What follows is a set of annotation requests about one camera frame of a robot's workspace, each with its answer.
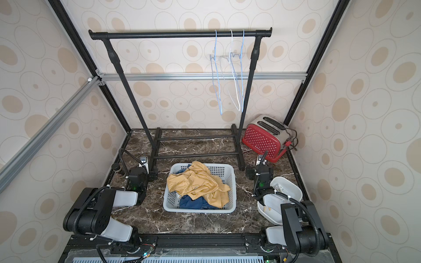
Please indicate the white plastic bin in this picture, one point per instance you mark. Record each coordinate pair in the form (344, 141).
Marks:
(270, 209)

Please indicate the pale blue wire hanger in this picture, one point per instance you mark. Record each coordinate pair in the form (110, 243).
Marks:
(215, 74)

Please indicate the white wire hanger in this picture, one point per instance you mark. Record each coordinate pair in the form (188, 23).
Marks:
(233, 72)

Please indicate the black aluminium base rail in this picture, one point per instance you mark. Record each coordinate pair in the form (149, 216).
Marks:
(161, 243)

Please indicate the mustard yellow t-shirt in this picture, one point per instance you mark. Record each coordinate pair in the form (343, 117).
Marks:
(196, 182)

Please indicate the navy blue t-shirt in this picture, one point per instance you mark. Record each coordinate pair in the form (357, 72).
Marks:
(186, 202)

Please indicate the white plastic basket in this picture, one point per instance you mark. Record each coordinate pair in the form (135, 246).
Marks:
(224, 171)

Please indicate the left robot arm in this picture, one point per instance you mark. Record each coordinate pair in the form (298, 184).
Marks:
(91, 216)

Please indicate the light blue plastic hanger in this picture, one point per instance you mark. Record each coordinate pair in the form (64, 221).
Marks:
(241, 73)

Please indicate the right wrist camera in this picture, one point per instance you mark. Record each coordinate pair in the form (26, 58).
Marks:
(259, 160)

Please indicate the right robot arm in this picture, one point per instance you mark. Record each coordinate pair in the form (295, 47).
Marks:
(297, 225)

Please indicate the red polka dot toaster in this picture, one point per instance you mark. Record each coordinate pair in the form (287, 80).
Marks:
(268, 135)

